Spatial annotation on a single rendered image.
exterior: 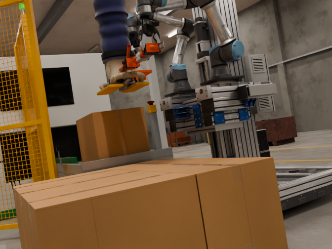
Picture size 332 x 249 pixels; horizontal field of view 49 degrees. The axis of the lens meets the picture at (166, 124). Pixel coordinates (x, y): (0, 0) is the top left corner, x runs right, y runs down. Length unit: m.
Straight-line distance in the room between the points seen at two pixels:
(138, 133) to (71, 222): 1.57
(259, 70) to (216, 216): 1.74
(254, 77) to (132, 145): 1.09
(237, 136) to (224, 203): 1.37
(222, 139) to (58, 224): 1.78
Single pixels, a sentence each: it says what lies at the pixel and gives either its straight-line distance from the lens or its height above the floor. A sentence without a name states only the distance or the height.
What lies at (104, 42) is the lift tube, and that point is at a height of 1.40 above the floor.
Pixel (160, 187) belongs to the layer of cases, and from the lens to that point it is 1.37.
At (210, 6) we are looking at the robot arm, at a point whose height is 1.48.
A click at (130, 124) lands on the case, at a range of 2.75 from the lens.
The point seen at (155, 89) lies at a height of 1.45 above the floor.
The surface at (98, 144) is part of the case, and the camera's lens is 2.67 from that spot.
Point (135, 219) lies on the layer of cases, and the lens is 1.35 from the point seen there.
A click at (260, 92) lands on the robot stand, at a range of 2.61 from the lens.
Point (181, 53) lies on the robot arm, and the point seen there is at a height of 1.38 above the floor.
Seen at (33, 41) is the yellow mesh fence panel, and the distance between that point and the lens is 3.44.
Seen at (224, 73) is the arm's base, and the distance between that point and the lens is 2.58.
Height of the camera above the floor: 0.71
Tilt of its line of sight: 2 degrees up
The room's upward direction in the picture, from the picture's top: 9 degrees counter-clockwise
